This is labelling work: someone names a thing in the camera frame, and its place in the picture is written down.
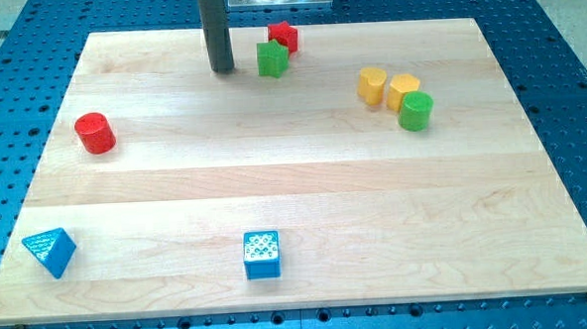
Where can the green star block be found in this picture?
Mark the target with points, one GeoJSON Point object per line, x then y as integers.
{"type": "Point", "coordinates": [272, 58]}

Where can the red star block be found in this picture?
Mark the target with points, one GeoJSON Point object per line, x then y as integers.
{"type": "Point", "coordinates": [285, 34]}

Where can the blue cube block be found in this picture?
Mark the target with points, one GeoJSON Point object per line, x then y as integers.
{"type": "Point", "coordinates": [262, 254]}

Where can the light wooden board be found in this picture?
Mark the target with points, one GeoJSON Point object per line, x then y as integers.
{"type": "Point", "coordinates": [367, 212]}

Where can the yellow heart block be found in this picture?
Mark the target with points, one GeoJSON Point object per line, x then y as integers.
{"type": "Point", "coordinates": [371, 85]}

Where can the yellow pentagon block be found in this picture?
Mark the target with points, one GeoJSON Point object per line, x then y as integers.
{"type": "Point", "coordinates": [400, 86]}

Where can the green cylinder block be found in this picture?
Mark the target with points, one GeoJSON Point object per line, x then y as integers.
{"type": "Point", "coordinates": [416, 109]}

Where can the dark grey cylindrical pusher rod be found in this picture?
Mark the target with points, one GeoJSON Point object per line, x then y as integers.
{"type": "Point", "coordinates": [216, 35]}

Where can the red cylinder block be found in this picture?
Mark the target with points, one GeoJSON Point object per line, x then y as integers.
{"type": "Point", "coordinates": [94, 131]}

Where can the blue triangle block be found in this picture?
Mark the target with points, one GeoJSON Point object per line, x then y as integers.
{"type": "Point", "coordinates": [53, 250]}

